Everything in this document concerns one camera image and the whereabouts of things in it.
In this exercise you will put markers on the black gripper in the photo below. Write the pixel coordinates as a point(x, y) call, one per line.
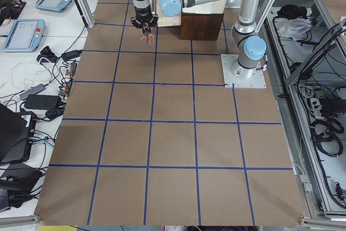
point(142, 14)

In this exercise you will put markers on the orange grey scissors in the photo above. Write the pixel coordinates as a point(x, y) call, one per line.
point(147, 38)

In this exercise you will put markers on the wooden drawer with white handle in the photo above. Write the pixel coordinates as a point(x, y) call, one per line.
point(163, 20)

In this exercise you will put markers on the dark wooden drawer cabinet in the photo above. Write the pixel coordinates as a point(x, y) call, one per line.
point(200, 27)

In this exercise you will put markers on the blue teach pendant far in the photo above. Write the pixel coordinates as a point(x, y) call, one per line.
point(52, 5)

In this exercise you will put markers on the blue teach pendant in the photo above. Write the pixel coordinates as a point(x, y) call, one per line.
point(25, 35)
point(52, 5)

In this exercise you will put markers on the blue teach pendant near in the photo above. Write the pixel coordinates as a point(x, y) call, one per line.
point(25, 35)

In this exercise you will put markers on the black power adapter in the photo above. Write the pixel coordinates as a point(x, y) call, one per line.
point(42, 102)

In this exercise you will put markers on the white crumpled cloth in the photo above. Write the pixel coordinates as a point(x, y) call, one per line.
point(297, 29)

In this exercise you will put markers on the black laptop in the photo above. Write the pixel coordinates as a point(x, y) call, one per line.
point(17, 129)

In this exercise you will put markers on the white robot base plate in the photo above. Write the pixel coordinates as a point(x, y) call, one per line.
point(236, 76)

